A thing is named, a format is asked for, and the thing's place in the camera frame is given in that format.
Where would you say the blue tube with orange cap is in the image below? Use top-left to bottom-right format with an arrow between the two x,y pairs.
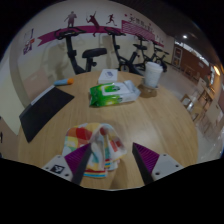
53,77 -> 75,87

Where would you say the group of tables and chairs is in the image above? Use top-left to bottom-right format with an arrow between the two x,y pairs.
181,78 -> 224,134

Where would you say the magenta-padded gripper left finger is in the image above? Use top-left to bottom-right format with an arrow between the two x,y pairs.
42,143 -> 92,185

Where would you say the white paper cup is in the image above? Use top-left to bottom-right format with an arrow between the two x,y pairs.
143,61 -> 164,89

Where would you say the black desk mat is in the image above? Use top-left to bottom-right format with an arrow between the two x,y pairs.
18,84 -> 75,144

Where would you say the white flat box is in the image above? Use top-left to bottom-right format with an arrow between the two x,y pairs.
97,68 -> 119,85

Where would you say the green wet wipes pack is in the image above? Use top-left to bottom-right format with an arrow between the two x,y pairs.
89,79 -> 142,108

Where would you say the colourful cartoon print towel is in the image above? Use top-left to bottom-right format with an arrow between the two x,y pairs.
63,122 -> 128,178

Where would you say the black exercise bike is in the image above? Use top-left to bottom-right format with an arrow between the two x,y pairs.
153,46 -> 170,73
54,28 -> 108,75
104,27 -> 144,75
137,34 -> 161,69

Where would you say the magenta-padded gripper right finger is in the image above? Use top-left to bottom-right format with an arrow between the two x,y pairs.
132,142 -> 184,185

